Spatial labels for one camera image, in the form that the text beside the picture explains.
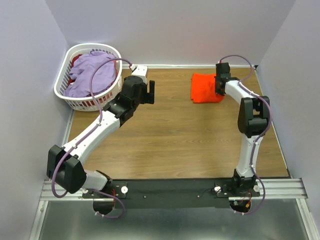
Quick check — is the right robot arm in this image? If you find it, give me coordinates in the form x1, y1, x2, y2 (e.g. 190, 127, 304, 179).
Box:
215, 62, 271, 196

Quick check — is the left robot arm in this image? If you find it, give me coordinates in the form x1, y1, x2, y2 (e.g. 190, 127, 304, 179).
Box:
46, 75, 155, 198

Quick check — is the white plastic laundry basket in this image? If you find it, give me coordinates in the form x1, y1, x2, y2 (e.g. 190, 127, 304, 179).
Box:
53, 43, 123, 112

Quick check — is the lavender t-shirt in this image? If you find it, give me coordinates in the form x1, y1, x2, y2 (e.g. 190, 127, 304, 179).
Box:
63, 49, 118, 98

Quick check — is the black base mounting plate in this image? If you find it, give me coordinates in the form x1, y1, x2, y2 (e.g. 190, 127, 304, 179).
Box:
82, 177, 261, 210

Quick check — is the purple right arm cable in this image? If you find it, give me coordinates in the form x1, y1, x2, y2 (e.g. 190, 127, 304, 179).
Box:
218, 54, 273, 216

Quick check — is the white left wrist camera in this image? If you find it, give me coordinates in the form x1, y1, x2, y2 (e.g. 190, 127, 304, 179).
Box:
129, 64, 148, 78

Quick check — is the aluminium frame rail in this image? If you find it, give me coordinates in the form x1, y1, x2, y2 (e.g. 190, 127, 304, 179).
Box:
30, 177, 320, 240

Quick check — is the orange t-shirt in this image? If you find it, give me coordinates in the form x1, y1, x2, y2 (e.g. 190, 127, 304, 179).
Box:
190, 73, 224, 104

